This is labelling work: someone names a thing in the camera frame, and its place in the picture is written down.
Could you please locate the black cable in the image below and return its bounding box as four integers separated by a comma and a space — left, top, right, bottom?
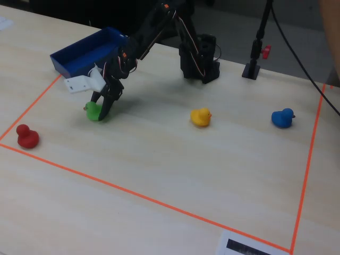
270, 5, 340, 117

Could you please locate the orange tape strip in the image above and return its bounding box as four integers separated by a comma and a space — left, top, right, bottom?
0, 74, 63, 141
290, 83, 327, 254
0, 142, 293, 253

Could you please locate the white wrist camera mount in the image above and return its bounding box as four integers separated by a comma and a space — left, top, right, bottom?
63, 65, 106, 95

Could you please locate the blue rubber duck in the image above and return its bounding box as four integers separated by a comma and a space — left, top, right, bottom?
271, 107, 296, 129

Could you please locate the yellow rubber duck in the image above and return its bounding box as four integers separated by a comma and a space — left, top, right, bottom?
190, 107, 213, 128

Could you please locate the red clamp knob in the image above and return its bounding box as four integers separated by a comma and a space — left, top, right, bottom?
260, 45, 272, 60

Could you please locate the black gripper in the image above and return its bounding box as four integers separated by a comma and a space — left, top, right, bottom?
90, 39, 139, 122

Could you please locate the white paper label black print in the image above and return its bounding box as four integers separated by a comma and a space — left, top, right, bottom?
215, 229, 291, 255

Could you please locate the green rubber duck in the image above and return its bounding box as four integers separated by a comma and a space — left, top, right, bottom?
83, 101, 111, 123

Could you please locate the red rubber duck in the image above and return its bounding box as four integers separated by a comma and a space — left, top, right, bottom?
16, 124, 40, 149

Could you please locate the black camera stand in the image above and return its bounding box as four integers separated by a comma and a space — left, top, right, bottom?
241, 0, 274, 80

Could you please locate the blue plastic box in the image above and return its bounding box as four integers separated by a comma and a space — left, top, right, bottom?
49, 26, 130, 79

